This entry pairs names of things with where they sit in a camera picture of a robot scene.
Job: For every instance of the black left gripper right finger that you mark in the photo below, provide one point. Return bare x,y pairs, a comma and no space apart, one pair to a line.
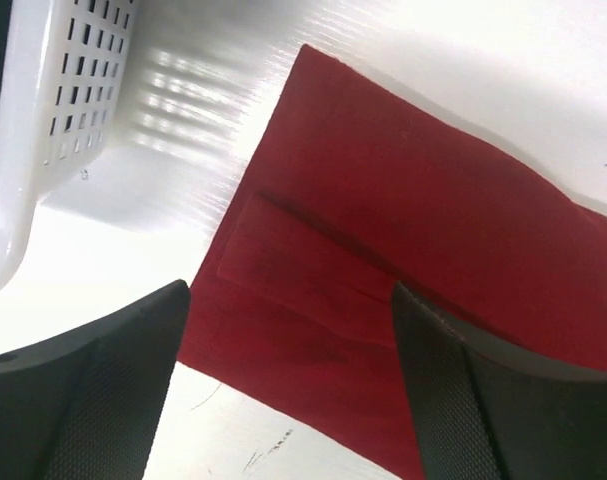
484,408

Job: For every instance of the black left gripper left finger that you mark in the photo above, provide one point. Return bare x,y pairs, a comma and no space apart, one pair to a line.
86,404

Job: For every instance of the white plastic basket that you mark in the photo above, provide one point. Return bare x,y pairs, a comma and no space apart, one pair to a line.
63,68

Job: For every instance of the dark red t shirt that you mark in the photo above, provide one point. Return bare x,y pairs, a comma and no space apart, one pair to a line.
350,191

